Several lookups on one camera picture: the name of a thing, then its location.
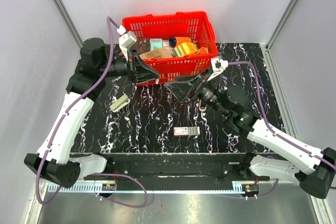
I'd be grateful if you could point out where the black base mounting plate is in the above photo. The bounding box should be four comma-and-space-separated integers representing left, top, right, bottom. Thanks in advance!
99, 159, 257, 181

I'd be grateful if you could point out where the beige stapler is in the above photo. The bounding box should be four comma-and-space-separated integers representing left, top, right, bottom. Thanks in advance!
110, 94, 130, 112

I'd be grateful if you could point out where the orange packet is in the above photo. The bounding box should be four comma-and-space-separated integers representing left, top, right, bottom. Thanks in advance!
195, 47, 208, 55

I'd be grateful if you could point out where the cardboard box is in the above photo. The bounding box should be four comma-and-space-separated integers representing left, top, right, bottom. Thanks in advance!
140, 47, 173, 60

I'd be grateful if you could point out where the brown round item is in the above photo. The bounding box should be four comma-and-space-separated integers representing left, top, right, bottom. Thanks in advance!
131, 38, 151, 55

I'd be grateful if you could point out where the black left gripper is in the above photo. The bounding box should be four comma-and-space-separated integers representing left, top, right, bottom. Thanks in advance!
99, 47, 160, 85

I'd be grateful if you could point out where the red plastic basket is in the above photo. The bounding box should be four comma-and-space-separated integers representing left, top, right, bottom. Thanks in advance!
122, 11, 218, 84

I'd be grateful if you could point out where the staple box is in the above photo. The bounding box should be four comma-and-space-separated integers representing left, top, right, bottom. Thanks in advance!
173, 126, 200, 136

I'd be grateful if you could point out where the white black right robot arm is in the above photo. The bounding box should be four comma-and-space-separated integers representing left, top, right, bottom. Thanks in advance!
165, 71, 335, 199

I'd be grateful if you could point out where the yellow green striped box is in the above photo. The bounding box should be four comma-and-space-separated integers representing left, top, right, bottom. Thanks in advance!
174, 42, 198, 57

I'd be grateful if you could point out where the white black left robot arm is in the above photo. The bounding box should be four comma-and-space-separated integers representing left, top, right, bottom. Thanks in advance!
24, 33, 159, 188

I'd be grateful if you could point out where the teal small box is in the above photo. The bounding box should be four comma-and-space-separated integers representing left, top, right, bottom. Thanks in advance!
150, 38, 163, 51

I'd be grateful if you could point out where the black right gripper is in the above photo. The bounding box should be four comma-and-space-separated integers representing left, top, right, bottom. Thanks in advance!
164, 68, 229, 117

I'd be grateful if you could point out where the orange cylinder can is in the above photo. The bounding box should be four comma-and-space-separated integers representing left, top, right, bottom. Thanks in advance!
169, 36, 192, 48

